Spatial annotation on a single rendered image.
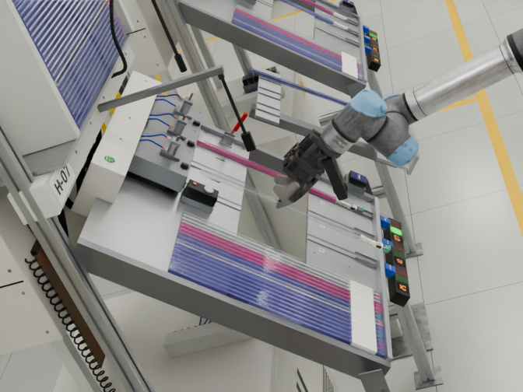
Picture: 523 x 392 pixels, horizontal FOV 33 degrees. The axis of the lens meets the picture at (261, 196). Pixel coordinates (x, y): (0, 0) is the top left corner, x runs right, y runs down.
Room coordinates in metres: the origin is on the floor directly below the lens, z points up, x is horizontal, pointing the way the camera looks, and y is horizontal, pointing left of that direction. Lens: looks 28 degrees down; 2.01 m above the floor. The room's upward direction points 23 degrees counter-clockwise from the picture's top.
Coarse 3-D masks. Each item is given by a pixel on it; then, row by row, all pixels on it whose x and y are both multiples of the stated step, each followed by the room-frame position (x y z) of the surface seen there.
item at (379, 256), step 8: (376, 200) 2.11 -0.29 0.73; (376, 208) 2.07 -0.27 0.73; (376, 216) 2.03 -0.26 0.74; (376, 224) 2.00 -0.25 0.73; (376, 232) 1.97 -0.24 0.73; (376, 248) 1.90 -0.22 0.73; (376, 256) 1.87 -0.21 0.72; (376, 264) 1.84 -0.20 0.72; (376, 272) 1.81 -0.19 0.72; (384, 272) 1.79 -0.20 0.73; (384, 280) 1.76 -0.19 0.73; (384, 288) 1.73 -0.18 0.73; (384, 296) 1.69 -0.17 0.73; (384, 304) 1.67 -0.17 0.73; (384, 312) 1.64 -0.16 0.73; (384, 320) 1.61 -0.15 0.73; (384, 328) 1.59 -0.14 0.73; (384, 336) 1.56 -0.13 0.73; (384, 344) 1.54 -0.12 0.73
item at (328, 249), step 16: (320, 208) 2.02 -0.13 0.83; (336, 208) 2.05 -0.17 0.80; (368, 208) 2.10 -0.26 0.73; (320, 224) 1.95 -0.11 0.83; (352, 224) 1.99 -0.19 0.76; (368, 224) 2.02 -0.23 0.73; (320, 240) 1.88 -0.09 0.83; (336, 240) 1.90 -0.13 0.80; (352, 240) 1.92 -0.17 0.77; (320, 256) 1.81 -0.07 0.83; (336, 256) 1.83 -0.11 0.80; (352, 256) 1.85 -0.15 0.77; (368, 256) 1.87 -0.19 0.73; (336, 272) 1.77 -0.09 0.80; (352, 272) 1.79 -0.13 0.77; (368, 272) 1.81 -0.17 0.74; (368, 352) 1.52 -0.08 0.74
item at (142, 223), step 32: (192, 160) 2.05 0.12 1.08; (224, 160) 2.11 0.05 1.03; (128, 192) 1.84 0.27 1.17; (160, 192) 1.88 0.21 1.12; (224, 192) 1.96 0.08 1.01; (96, 224) 1.70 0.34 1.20; (128, 224) 1.73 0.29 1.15; (160, 224) 1.76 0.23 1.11; (224, 224) 1.83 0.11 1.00; (128, 256) 1.62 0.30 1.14; (160, 256) 1.65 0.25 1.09
